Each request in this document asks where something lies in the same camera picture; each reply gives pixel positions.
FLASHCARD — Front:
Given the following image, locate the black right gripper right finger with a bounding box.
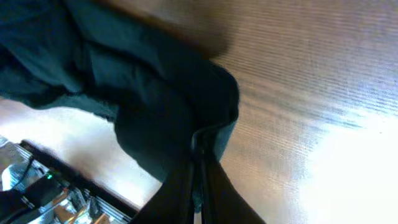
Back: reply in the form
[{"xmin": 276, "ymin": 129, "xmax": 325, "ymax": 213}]
[{"xmin": 200, "ymin": 154, "xmax": 266, "ymax": 224}]

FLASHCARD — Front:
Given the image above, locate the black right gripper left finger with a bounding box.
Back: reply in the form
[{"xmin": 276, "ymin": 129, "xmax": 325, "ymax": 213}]
[{"xmin": 130, "ymin": 156, "xmax": 195, "ymax": 224}]

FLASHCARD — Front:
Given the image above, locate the dark green t-shirt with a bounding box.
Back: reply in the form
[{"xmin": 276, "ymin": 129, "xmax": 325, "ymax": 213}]
[{"xmin": 1, "ymin": 0, "xmax": 239, "ymax": 181}]

